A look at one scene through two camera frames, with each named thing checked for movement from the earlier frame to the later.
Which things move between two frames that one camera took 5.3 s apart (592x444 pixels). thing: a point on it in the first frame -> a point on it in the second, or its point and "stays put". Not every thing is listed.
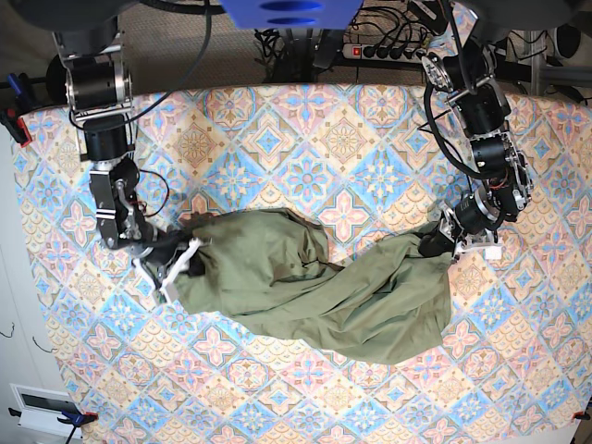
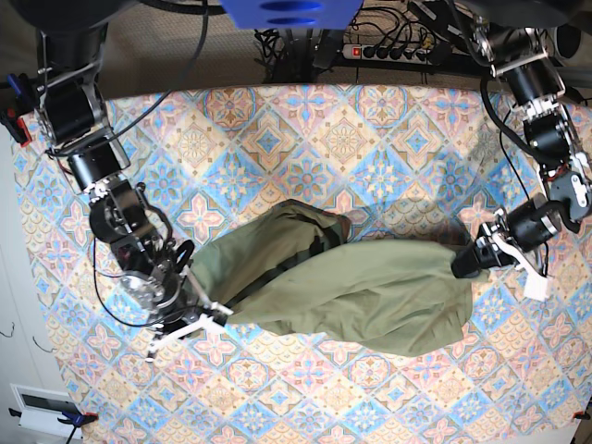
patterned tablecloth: [514, 365] stays put
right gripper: [470, 229] -> [523, 230]
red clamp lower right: [581, 415] stays put
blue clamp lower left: [76, 419] stays put
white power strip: [385, 53] stays put
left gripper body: [165, 260] -> [166, 296]
